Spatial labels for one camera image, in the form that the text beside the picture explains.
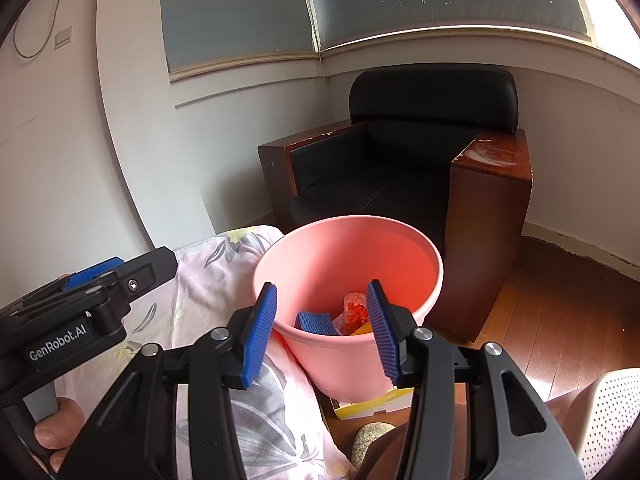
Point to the grey speckled object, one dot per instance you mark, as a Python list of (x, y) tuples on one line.
[(370, 440)]

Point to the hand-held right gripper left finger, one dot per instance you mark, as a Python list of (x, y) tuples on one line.
[(260, 335)]

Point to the blue foam fruit net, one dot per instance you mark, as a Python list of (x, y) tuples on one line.
[(315, 322)]

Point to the yellow cardboard box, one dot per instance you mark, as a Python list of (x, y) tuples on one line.
[(370, 405)]

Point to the white perforated plastic stool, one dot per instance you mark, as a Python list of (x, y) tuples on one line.
[(610, 420)]

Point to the white wall switch plate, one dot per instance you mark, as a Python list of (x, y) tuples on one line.
[(62, 38)]

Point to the pink plastic bucket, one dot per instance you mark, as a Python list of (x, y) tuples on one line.
[(320, 260)]

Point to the floral pink cloth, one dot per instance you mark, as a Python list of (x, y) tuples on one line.
[(280, 420)]

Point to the red foam fruit net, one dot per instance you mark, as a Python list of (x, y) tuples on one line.
[(356, 312)]

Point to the person's left hand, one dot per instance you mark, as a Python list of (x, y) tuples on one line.
[(57, 430)]

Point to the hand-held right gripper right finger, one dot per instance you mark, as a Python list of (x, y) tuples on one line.
[(382, 335)]

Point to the black leather armchair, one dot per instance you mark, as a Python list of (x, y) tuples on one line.
[(425, 170)]

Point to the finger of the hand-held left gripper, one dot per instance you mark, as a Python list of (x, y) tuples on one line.
[(92, 272), (147, 272)]

